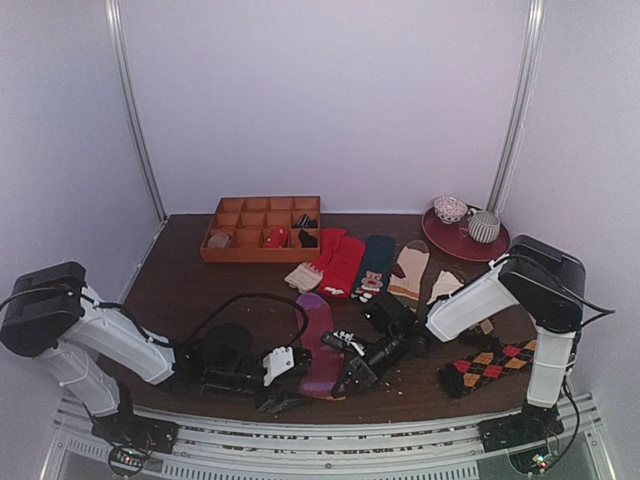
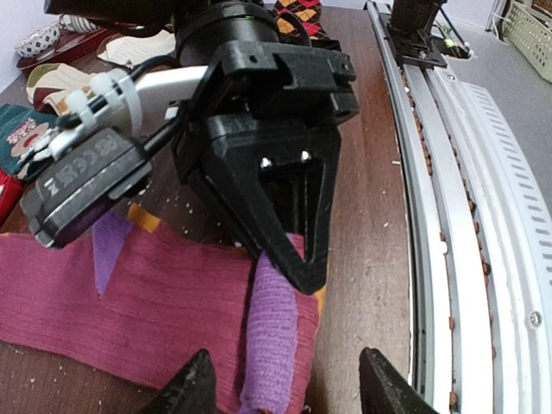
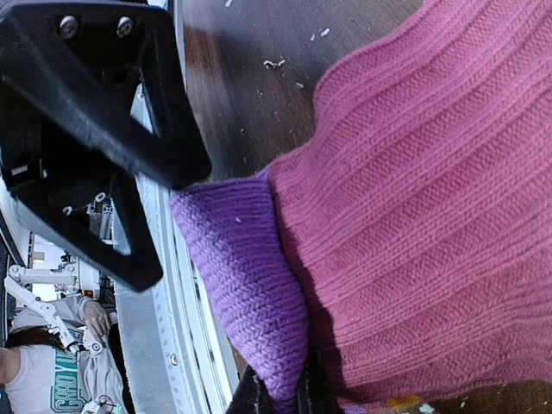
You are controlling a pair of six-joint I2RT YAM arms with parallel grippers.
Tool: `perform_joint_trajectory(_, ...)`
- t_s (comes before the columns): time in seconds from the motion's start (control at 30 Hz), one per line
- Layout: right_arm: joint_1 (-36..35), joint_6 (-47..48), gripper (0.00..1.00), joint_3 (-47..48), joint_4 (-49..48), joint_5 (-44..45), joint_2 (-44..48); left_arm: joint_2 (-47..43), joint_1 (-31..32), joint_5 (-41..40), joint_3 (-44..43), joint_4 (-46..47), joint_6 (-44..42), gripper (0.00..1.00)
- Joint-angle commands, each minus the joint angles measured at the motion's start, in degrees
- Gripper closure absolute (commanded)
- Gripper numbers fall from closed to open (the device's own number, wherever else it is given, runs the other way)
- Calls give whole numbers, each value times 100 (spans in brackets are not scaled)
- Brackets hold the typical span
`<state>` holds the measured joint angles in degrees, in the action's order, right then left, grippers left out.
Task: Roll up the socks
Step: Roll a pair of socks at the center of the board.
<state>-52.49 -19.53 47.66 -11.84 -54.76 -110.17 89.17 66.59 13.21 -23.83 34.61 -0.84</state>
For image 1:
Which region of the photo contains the magenta purple ribbed sock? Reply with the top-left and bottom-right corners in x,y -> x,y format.
296,293 -> 344,401

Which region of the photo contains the right aluminium frame post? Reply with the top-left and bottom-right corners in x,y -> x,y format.
486,0 -> 546,216

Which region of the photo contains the patterned white red bowl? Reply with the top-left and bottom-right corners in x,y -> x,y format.
433,195 -> 468,225

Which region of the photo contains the cream brown short sock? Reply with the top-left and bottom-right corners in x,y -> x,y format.
427,270 -> 467,305

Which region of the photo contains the argyle black orange sock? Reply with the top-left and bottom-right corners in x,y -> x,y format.
438,338 -> 537,398

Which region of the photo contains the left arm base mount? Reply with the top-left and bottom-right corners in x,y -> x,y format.
91,415 -> 179,454

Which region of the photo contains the aluminium frame post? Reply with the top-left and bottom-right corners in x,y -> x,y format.
104,0 -> 168,224
486,0 -> 546,216

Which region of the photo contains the striped grey cup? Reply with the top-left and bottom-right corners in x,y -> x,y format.
468,208 -> 501,244

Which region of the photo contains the black striped sock in tray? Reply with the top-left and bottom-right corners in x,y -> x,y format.
292,214 -> 319,229

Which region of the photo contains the black rolled sock in tray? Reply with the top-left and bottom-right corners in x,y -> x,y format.
298,229 -> 319,249

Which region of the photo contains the left aluminium frame post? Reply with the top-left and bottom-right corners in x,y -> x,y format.
104,0 -> 168,224

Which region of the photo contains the beige sock in tray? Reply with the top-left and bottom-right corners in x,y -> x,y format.
207,231 -> 232,248

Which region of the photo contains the cream striped sock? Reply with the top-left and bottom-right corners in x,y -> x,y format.
387,240 -> 430,312

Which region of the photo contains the red round tray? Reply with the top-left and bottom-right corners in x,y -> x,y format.
422,207 -> 511,263

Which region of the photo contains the black cable loop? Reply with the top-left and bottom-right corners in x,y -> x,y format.
187,292 -> 309,351

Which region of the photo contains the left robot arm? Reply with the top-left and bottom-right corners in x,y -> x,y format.
1,261 -> 312,444

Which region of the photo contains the green reindeer sock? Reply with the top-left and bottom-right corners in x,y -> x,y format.
351,235 -> 395,303

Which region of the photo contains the red rolled sock in tray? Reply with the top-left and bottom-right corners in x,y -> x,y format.
262,227 -> 289,249

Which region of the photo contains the cream red-trim sock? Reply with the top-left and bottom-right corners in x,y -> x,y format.
284,262 -> 323,294

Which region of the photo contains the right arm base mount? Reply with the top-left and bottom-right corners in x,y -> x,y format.
478,403 -> 564,452

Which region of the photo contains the wooden divided organizer tray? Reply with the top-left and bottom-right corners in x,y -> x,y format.
200,196 -> 321,263

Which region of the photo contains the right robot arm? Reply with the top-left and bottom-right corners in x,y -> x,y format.
322,235 -> 586,442

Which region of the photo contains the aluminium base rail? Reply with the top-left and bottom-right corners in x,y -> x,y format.
39,394 -> 622,479

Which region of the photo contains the red long sock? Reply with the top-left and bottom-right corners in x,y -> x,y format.
317,236 -> 365,298

